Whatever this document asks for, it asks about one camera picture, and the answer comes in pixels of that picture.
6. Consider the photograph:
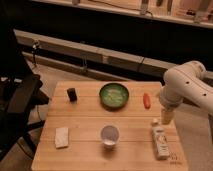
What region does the black eraser block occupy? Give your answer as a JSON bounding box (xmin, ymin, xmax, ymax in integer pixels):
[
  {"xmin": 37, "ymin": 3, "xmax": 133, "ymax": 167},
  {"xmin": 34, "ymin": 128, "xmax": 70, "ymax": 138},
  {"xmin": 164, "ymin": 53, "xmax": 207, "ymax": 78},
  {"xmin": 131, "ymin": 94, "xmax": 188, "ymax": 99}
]
[{"xmin": 67, "ymin": 88, "xmax": 77, "ymax": 102}]

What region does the clear plastic cup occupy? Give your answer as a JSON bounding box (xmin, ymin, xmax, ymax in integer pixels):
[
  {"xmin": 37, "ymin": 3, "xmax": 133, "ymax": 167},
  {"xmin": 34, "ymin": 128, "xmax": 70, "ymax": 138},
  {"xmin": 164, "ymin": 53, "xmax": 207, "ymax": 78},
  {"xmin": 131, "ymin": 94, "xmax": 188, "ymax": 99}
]
[{"xmin": 100, "ymin": 125, "xmax": 119, "ymax": 149}]

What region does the black chair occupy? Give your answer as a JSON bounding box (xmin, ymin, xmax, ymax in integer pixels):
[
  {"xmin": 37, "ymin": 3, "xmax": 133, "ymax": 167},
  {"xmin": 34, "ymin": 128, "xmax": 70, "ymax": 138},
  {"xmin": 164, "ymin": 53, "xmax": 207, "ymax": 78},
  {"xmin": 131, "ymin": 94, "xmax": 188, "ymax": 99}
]
[{"xmin": 0, "ymin": 29, "xmax": 49, "ymax": 161}]

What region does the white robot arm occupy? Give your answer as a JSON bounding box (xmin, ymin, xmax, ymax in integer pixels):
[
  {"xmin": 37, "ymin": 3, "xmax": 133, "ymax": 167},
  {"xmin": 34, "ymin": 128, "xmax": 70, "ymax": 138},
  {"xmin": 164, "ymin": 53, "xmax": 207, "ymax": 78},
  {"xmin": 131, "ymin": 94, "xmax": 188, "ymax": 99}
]
[{"xmin": 159, "ymin": 61, "xmax": 213, "ymax": 116}]

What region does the white squeeze bottle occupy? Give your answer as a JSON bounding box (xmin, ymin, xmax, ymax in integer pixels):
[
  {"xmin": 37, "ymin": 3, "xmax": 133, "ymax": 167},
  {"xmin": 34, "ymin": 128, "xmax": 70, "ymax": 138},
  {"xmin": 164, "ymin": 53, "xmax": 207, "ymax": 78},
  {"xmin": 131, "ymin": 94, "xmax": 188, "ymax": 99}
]
[{"xmin": 152, "ymin": 118, "xmax": 170, "ymax": 160}]

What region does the white sponge block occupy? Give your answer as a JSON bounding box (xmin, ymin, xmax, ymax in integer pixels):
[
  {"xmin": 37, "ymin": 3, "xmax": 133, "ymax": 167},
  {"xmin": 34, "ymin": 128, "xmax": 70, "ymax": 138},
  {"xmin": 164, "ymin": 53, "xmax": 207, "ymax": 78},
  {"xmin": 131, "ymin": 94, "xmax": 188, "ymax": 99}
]
[{"xmin": 55, "ymin": 127, "xmax": 69, "ymax": 148}]

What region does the green bowl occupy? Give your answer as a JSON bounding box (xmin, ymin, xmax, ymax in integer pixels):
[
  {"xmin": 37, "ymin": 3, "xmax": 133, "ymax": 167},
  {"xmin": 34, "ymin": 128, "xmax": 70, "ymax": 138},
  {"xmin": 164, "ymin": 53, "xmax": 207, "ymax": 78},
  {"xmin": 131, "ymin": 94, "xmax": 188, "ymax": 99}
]
[{"xmin": 99, "ymin": 82, "xmax": 129, "ymax": 110}]

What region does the orange carrot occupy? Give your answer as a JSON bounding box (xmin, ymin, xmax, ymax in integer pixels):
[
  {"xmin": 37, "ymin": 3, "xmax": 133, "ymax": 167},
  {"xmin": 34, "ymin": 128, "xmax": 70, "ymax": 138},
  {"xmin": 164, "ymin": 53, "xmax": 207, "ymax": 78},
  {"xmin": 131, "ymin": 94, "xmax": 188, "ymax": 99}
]
[{"xmin": 143, "ymin": 93, "xmax": 151, "ymax": 109}]

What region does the wooden table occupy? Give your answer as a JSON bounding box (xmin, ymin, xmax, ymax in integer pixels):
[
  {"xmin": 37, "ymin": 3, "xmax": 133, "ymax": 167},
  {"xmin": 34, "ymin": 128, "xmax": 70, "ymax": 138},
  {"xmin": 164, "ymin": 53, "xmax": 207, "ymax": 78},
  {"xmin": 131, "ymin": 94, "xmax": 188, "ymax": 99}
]
[{"xmin": 32, "ymin": 81, "xmax": 188, "ymax": 171}]

